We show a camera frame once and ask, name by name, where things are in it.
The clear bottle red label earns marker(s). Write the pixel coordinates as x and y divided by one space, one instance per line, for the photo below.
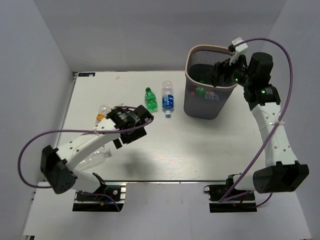
209 96

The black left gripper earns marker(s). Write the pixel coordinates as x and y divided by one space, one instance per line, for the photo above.
139 133

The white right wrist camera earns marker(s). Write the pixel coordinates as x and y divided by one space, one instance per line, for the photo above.
237 48

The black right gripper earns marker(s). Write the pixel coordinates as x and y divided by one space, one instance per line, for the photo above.
221 68

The green bottle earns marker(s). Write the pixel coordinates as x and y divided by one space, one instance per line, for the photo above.
200 91
150 100

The clear bottle yellow label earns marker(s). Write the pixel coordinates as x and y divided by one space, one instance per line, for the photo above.
102 113

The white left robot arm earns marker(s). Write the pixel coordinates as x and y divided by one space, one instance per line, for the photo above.
122 125

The large clear bottle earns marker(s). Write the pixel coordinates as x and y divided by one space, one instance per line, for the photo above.
94 159

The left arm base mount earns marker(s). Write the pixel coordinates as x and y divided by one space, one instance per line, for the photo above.
111 200

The dark mesh waste bin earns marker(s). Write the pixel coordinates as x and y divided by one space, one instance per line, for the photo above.
202 100

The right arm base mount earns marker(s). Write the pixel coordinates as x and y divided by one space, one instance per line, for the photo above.
238 201

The clear bottle blue label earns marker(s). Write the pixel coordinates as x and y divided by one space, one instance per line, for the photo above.
167 98

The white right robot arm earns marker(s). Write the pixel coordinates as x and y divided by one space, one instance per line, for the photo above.
275 168

